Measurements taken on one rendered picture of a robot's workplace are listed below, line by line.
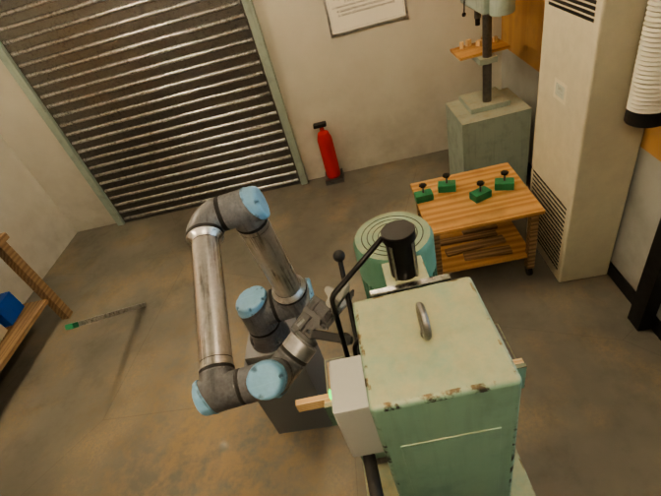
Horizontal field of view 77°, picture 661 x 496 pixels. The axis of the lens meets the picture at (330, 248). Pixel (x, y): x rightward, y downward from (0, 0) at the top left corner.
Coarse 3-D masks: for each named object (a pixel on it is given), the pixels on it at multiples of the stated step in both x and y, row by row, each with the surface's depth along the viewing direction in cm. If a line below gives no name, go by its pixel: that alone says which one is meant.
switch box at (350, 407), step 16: (336, 368) 70; (352, 368) 70; (336, 384) 68; (352, 384) 67; (336, 400) 66; (352, 400) 65; (336, 416) 65; (352, 416) 65; (368, 416) 66; (352, 432) 68; (368, 432) 69; (352, 448) 72; (368, 448) 72
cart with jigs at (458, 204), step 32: (416, 192) 263; (448, 192) 263; (480, 192) 247; (512, 192) 248; (448, 224) 239; (480, 224) 234; (512, 224) 277; (448, 256) 268; (480, 256) 260; (512, 256) 256
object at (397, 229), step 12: (384, 228) 74; (396, 228) 73; (408, 228) 72; (384, 240) 72; (396, 240) 70; (408, 240) 71; (396, 252) 72; (408, 252) 73; (384, 264) 81; (396, 264) 74; (408, 264) 74; (420, 264) 79; (384, 276) 79; (396, 276) 76; (408, 276) 76; (420, 276) 77
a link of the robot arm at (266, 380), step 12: (264, 360) 101; (276, 360) 104; (240, 372) 101; (252, 372) 98; (264, 372) 98; (276, 372) 98; (288, 372) 105; (240, 384) 99; (252, 384) 98; (264, 384) 98; (276, 384) 98; (288, 384) 106; (252, 396) 99; (264, 396) 97; (276, 396) 99
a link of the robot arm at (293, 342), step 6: (288, 336) 115; (294, 336) 113; (282, 342) 115; (288, 342) 113; (294, 342) 112; (300, 342) 112; (306, 342) 113; (288, 348) 112; (294, 348) 111; (300, 348) 111; (306, 348) 112; (312, 348) 113; (294, 354) 111; (300, 354) 111; (306, 354) 112; (312, 354) 114; (306, 360) 113
